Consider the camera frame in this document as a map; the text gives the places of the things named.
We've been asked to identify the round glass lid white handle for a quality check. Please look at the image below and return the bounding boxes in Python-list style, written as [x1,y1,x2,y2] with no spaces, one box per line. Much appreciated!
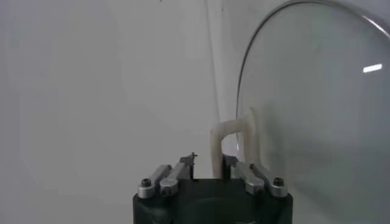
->
[209,0,390,224]

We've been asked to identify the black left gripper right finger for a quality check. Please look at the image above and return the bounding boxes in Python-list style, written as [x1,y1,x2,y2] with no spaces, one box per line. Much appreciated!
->
[221,154,289,198]

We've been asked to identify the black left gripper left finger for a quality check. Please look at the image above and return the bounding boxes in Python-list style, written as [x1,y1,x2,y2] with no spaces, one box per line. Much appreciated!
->
[136,152,198,199]

